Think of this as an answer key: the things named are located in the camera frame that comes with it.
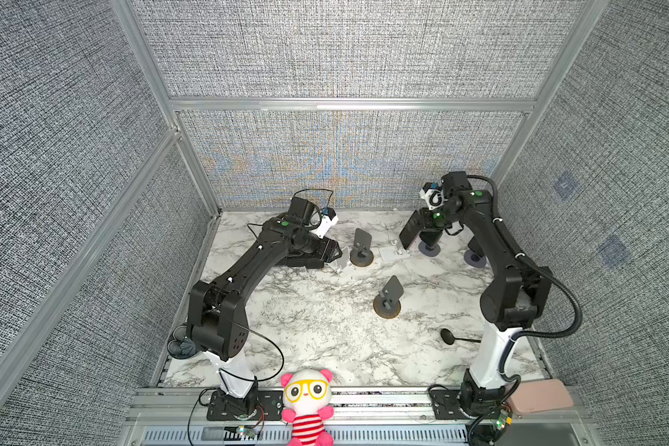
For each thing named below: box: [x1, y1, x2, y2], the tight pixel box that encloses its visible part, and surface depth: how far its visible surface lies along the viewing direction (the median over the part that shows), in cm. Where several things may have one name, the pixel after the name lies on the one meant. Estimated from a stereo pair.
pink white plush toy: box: [280, 368, 335, 446], surface depth 70 cm
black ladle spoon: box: [440, 327, 482, 345], surface depth 87 cm
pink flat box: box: [509, 379, 575, 414], surface depth 75 cm
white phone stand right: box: [379, 246, 411, 262], surface depth 106 cm
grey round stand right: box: [418, 240, 441, 258], surface depth 108 cm
